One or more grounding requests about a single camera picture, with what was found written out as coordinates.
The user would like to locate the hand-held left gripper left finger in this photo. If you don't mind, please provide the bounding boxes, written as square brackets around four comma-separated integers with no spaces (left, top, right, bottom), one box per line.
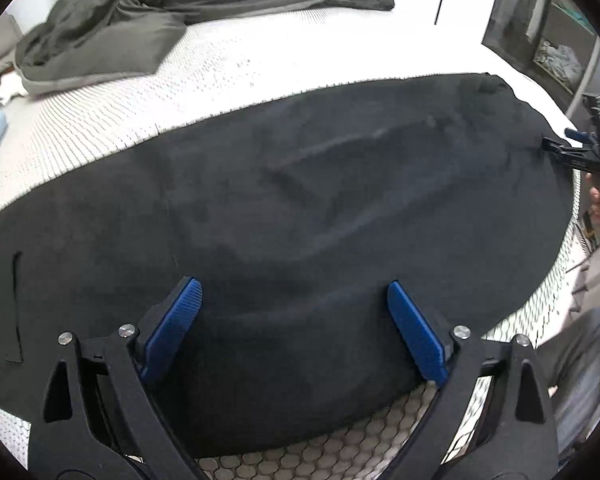
[27,276,203,480]

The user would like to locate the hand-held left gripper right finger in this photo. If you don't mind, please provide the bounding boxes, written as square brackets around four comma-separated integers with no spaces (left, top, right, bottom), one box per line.
[380,280,561,480]

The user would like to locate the black pants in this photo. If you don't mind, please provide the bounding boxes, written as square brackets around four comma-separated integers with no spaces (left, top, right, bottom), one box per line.
[0,72,576,461]

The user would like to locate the pale folded clothes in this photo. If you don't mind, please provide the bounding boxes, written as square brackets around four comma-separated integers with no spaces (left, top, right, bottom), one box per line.
[534,39,583,92]

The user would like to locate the dark wardrobe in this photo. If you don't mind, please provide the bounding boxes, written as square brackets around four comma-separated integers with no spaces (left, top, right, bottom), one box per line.
[481,0,600,118]

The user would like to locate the person's grey trouser leg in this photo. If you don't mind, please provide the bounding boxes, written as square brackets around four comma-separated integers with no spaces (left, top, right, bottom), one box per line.
[537,302,600,458]

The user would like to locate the white hexagon-patterned mattress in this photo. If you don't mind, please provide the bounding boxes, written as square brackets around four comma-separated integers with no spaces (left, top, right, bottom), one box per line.
[0,0,600,480]

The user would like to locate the dark grey pillow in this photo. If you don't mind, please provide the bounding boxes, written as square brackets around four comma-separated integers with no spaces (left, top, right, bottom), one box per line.
[16,10,187,97]

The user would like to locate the white cloth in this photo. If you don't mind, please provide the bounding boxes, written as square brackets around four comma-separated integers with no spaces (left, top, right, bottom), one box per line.
[0,71,28,102]

